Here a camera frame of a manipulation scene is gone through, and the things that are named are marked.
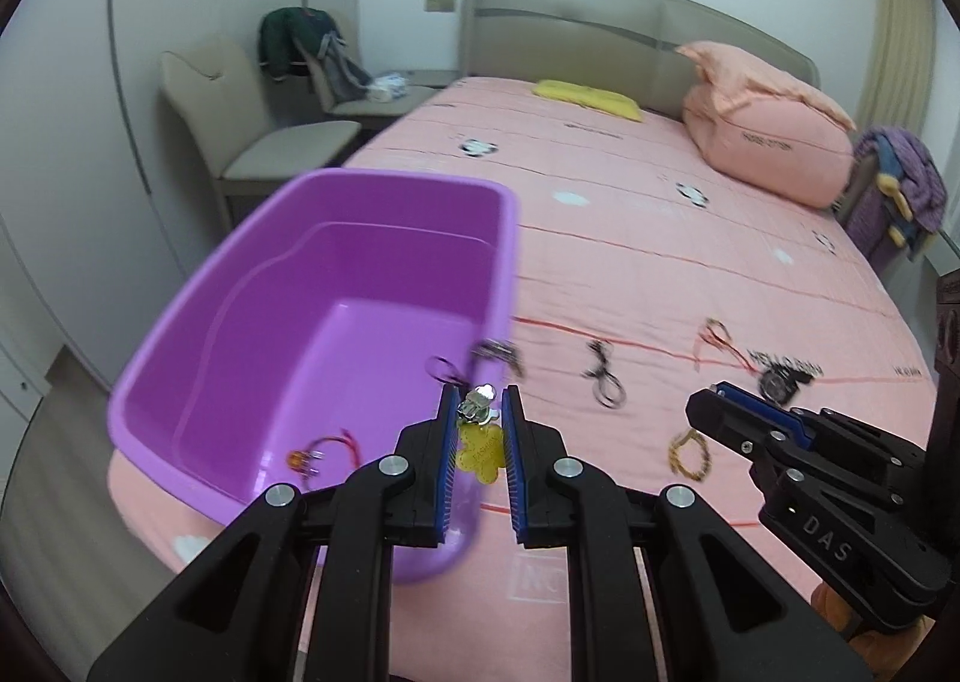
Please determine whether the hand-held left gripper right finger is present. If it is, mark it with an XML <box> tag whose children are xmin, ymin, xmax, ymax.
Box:
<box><xmin>502</xmin><ymin>384</ymin><xmax>872</xmax><ymax>682</ymax></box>

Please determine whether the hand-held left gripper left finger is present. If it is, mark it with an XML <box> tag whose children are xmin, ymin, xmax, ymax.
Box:
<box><xmin>86</xmin><ymin>384</ymin><xmax>461</xmax><ymax>682</ymax></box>

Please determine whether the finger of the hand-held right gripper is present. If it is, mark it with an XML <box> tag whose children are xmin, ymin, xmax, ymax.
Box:
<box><xmin>685</xmin><ymin>382</ymin><xmax>818</xmax><ymax>477</ymax></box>
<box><xmin>791</xmin><ymin>406</ymin><xmax>931</xmax><ymax>510</ymax></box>

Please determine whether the yellow flower tag keychain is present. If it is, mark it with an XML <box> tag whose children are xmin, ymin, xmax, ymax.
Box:
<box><xmin>454</xmin><ymin>382</ymin><xmax>503</xmax><ymax>484</ymax></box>

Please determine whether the yellow beaded bracelet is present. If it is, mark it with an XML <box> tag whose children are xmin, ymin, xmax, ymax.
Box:
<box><xmin>670</xmin><ymin>429</ymin><xmax>713</xmax><ymax>480</ymax></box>

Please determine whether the red string bracelet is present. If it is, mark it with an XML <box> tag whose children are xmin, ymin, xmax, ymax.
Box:
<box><xmin>691</xmin><ymin>319</ymin><xmax>751</xmax><ymax>374</ymax></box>

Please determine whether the dark red cord bracelet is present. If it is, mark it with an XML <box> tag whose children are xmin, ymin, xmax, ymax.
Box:
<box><xmin>426</xmin><ymin>354</ymin><xmax>470</xmax><ymax>385</ymax></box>

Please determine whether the dark metal chain bracelet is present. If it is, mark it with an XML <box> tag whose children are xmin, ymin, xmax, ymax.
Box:
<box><xmin>471</xmin><ymin>339</ymin><xmax>526</xmax><ymax>377</ymax></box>

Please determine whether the black cord necklace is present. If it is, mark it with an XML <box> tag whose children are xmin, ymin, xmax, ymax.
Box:
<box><xmin>583</xmin><ymin>339</ymin><xmax>627</xmax><ymax>409</ymax></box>

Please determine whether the red bracelet with amber bead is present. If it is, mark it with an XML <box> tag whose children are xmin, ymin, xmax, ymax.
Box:
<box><xmin>287</xmin><ymin>429</ymin><xmax>362</xmax><ymax>484</ymax></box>

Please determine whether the purple plastic basin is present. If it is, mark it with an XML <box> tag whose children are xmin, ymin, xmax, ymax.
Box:
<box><xmin>105</xmin><ymin>170</ymin><xmax>520</xmax><ymax>585</ymax></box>

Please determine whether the person's right hand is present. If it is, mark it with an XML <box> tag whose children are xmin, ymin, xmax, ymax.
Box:
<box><xmin>810</xmin><ymin>581</ymin><xmax>935</xmax><ymax>680</ymax></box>

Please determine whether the dark wooden cabinet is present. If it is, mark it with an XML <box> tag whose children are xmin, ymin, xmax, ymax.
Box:
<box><xmin>936</xmin><ymin>271</ymin><xmax>960</xmax><ymax>383</ymax></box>

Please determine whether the bed with pink panda sheet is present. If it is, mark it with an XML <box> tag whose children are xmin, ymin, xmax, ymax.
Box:
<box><xmin>105</xmin><ymin>76</ymin><xmax>942</xmax><ymax>682</ymax></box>

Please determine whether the blue and yellow garment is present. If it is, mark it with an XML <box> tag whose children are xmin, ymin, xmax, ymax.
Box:
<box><xmin>876</xmin><ymin>142</ymin><xmax>922</xmax><ymax>250</ymax></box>

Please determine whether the purple knit garment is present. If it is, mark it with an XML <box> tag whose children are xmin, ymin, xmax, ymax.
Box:
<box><xmin>844</xmin><ymin>125</ymin><xmax>947</xmax><ymax>263</ymax></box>

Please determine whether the pink folded duvet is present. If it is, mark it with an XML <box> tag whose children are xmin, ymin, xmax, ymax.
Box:
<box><xmin>675</xmin><ymin>41</ymin><xmax>857</xmax><ymax>209</ymax></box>

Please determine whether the yellow pillow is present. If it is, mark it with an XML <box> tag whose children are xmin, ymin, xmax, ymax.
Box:
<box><xmin>532</xmin><ymin>79</ymin><xmax>644</xmax><ymax>124</ymax></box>

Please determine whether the beige upholstered chair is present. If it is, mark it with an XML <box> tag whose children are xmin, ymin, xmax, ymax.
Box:
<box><xmin>160</xmin><ymin>35</ymin><xmax>362</xmax><ymax>233</ymax></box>
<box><xmin>296</xmin><ymin>14</ymin><xmax>440</xmax><ymax>122</ymax></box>

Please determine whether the beige nightstand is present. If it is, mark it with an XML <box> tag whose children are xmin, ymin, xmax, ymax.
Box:
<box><xmin>397</xmin><ymin>67</ymin><xmax>460</xmax><ymax>91</ymax></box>

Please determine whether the beige curtain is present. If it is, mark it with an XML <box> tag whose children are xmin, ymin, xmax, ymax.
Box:
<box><xmin>874</xmin><ymin>0</ymin><xmax>938</xmax><ymax>128</ymax></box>

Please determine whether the beige padded headboard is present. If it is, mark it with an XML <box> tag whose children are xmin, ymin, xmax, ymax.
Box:
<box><xmin>459</xmin><ymin>0</ymin><xmax>822</xmax><ymax>121</ymax></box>

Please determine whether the grey bag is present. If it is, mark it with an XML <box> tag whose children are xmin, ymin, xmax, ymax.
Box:
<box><xmin>315</xmin><ymin>29</ymin><xmax>376</xmax><ymax>100</ymax></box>

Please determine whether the white wardrobe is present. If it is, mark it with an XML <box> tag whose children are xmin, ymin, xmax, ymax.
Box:
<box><xmin>0</xmin><ymin>0</ymin><xmax>226</xmax><ymax>420</ymax></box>

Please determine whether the dark green jacket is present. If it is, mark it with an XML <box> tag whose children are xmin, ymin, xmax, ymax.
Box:
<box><xmin>259</xmin><ymin>7</ymin><xmax>338</xmax><ymax>83</ymax></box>

